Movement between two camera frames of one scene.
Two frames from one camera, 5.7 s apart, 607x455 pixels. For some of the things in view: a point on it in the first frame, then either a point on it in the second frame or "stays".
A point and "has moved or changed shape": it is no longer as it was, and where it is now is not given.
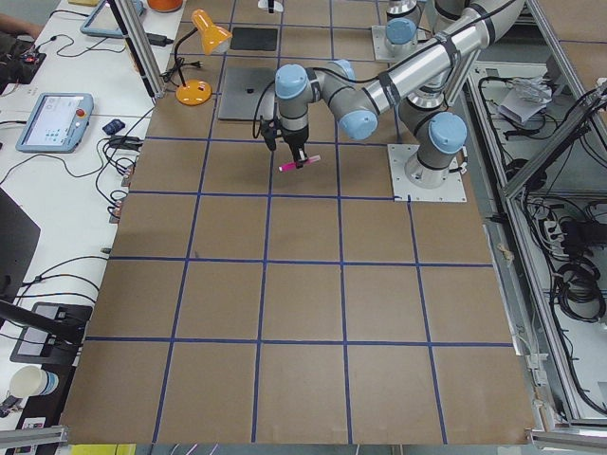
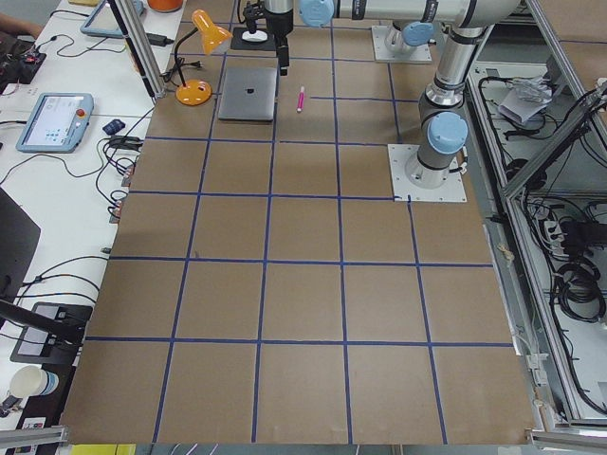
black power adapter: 158,40 stays
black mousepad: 254,39 stays
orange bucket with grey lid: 165,6 stays
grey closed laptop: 247,90 stays
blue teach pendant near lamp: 56,123 stays
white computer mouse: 264,4 has moved or changed shape
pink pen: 293,165 has moved or changed shape
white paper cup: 32,381 stays
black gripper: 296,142 -> 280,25
